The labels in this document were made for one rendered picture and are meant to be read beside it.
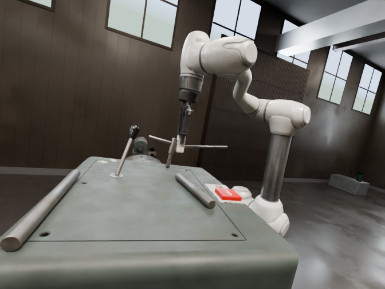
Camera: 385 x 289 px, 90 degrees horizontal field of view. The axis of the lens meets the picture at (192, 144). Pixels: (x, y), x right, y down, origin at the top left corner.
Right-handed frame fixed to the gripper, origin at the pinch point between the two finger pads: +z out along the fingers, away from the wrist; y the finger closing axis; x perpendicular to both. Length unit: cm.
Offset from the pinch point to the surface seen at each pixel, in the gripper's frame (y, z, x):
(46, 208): -41, 8, 29
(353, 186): 364, 108, -660
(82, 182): -23.6, 10.0, 28.3
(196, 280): -52, 13, 6
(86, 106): 329, 2, 114
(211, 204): -34.9, 8.8, -2.1
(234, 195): -28.8, 8.6, -11.4
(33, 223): -45, 8, 29
